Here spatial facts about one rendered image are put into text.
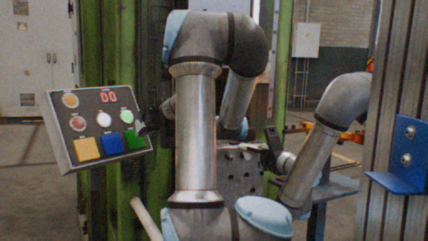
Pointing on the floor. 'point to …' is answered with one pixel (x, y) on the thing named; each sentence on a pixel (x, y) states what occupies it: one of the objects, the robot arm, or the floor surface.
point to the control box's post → (95, 203)
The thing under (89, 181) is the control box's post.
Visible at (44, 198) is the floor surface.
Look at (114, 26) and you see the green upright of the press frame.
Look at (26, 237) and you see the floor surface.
